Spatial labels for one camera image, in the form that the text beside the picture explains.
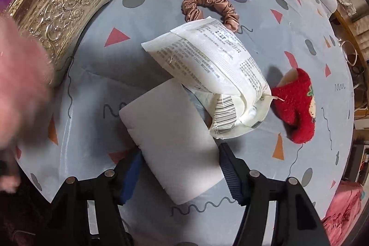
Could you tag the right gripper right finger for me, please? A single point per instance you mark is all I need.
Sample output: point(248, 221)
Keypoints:
point(296, 221)

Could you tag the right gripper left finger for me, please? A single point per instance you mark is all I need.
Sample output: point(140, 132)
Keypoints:
point(86, 212)

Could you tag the white tissue packet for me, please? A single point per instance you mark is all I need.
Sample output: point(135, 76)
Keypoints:
point(174, 140)

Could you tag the red strawberry sock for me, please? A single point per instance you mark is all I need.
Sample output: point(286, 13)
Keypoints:
point(295, 104)

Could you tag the pink towel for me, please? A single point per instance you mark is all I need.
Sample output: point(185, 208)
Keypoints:
point(26, 72)

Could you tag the white printed wipes pack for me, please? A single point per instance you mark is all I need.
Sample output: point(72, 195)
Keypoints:
point(209, 60)

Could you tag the pink fabric on floor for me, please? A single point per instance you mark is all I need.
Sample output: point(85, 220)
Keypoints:
point(344, 207)

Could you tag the patterned white tablecloth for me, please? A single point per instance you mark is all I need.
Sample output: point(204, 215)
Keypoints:
point(81, 133)

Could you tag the brown satin scrunchie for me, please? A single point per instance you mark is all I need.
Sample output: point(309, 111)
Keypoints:
point(192, 11)

